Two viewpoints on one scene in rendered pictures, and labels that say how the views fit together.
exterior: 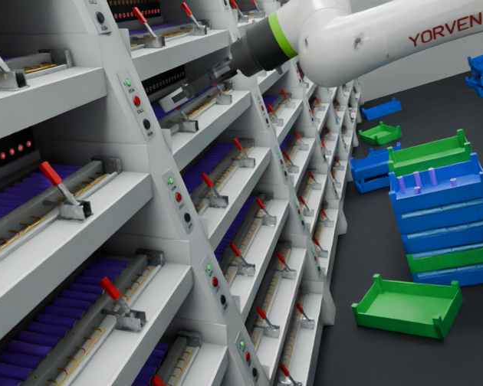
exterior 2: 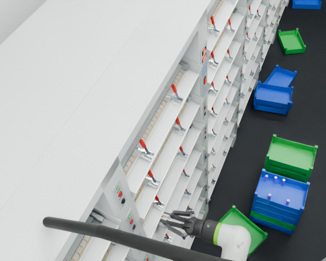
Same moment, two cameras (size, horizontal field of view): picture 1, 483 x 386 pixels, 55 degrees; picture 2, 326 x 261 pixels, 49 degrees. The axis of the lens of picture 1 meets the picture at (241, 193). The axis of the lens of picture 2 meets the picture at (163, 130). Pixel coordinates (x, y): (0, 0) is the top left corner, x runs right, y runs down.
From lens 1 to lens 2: 147 cm
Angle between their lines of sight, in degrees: 35
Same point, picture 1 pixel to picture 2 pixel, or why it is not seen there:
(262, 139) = (199, 167)
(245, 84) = (200, 149)
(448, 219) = (277, 211)
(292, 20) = (223, 244)
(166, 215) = not seen: outside the picture
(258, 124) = (200, 162)
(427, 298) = (252, 228)
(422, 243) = (260, 211)
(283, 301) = (182, 242)
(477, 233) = (286, 220)
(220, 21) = (197, 126)
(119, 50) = not seen: hidden behind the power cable
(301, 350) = not seen: hidden behind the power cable
